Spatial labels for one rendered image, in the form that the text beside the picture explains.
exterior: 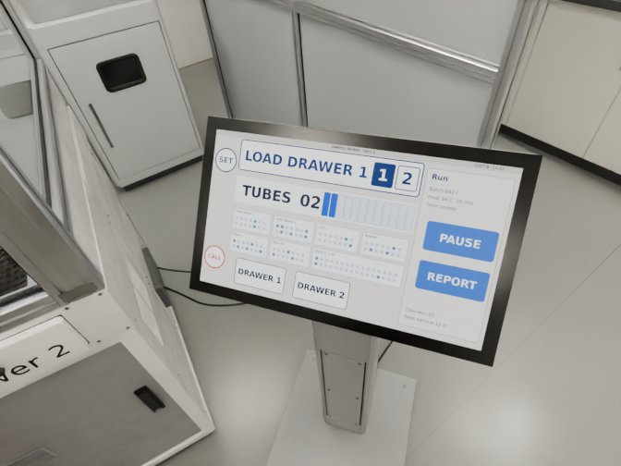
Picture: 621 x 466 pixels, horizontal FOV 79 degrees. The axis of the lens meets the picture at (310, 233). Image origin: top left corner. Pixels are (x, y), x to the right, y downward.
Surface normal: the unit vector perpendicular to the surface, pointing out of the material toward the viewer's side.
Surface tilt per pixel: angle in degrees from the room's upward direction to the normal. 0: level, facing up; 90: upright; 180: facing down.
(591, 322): 0
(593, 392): 0
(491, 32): 90
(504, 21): 90
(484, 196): 50
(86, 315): 90
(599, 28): 90
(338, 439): 3
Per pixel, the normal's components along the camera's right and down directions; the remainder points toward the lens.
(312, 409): -0.14, -0.70
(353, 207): -0.29, 0.10
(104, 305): 0.49, 0.61
